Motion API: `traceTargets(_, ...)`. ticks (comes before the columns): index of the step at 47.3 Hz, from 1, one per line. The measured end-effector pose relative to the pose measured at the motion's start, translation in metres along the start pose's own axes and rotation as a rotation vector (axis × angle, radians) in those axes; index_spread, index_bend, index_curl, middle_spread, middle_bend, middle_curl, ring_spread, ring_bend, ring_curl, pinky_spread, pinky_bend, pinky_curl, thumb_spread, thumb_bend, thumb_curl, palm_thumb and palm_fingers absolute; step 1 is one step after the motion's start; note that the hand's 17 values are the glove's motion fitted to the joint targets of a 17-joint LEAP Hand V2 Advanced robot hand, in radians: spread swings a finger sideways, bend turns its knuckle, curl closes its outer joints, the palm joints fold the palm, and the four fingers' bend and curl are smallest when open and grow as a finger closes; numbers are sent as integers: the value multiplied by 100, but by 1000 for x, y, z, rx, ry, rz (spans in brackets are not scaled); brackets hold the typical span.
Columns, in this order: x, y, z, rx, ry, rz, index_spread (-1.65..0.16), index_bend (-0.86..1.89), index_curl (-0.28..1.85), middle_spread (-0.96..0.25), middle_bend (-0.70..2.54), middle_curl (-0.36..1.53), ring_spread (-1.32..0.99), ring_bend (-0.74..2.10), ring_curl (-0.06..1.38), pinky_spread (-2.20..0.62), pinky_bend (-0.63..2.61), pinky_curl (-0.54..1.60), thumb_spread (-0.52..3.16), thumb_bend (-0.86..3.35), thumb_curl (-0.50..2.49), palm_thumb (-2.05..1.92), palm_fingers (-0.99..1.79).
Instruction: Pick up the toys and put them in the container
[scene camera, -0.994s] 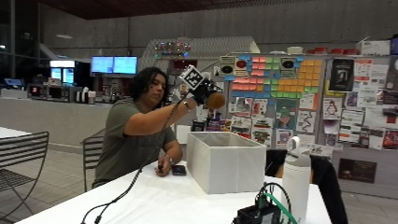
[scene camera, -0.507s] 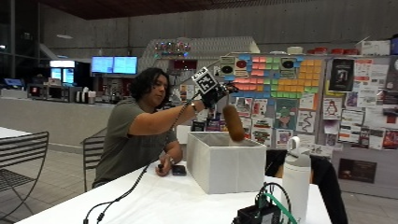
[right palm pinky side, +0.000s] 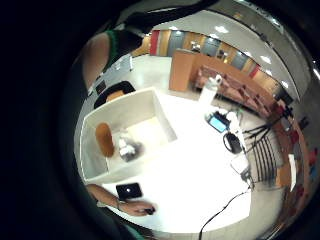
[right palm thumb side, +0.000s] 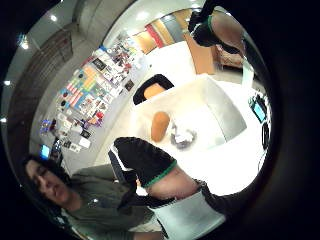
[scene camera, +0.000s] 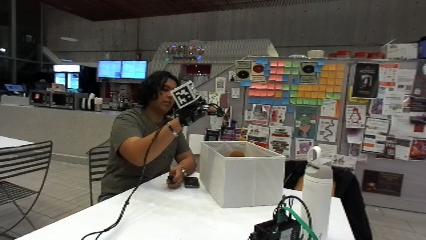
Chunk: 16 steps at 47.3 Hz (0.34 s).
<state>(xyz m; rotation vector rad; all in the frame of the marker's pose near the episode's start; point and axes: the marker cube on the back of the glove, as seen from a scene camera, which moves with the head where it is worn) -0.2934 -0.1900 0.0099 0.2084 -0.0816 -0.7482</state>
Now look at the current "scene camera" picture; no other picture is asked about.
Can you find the black phone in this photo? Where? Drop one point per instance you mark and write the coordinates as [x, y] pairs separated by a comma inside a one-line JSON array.
[[192, 182]]

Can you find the silver wristwatch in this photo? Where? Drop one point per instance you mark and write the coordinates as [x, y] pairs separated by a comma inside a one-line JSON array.
[[183, 171]]

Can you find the white cube with black markers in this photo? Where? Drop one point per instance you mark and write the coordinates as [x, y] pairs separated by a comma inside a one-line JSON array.
[[184, 94]]

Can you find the the person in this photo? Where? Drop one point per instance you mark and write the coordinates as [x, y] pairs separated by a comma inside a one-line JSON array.
[[133, 150]]

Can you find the orange fruit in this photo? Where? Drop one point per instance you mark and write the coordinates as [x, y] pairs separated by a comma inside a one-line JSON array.
[[237, 153]]

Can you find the white fabric storage box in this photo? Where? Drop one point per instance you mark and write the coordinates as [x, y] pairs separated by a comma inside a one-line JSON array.
[[241, 180]]

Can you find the black slatted metal chair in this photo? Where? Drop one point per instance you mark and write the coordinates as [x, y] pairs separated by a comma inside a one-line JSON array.
[[99, 166], [22, 180]]

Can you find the field of coloured sticky notes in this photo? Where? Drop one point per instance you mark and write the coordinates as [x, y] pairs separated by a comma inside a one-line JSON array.
[[294, 83]]

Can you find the black electronics box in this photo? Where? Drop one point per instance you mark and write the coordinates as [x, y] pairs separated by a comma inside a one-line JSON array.
[[273, 230]]

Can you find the white round container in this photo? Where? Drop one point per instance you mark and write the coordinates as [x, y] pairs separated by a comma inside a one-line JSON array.
[[316, 53]]

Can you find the grey service counter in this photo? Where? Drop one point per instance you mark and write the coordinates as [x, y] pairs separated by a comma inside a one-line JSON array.
[[57, 125]]

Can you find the red bowl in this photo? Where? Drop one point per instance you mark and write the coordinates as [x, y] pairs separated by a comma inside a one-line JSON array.
[[360, 54], [376, 55], [342, 54]]

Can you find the lit drinks fridge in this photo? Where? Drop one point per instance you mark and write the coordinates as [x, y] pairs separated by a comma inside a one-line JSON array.
[[67, 78]]

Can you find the black framed poster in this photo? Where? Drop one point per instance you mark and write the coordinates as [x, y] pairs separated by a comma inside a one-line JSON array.
[[365, 80]]

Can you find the notice board with posters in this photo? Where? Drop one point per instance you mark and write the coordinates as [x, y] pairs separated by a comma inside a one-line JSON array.
[[373, 126]]

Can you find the black jacket on chair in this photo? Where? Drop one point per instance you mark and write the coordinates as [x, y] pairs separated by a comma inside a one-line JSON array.
[[353, 203]]

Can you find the dark poster with pale print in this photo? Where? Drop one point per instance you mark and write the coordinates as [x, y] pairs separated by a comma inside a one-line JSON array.
[[382, 182]]

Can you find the white cardboard box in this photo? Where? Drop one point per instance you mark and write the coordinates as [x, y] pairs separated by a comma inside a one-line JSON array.
[[401, 51]]

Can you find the wall screen with blue picture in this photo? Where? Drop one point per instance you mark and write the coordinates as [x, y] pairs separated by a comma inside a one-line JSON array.
[[133, 69], [109, 69]]

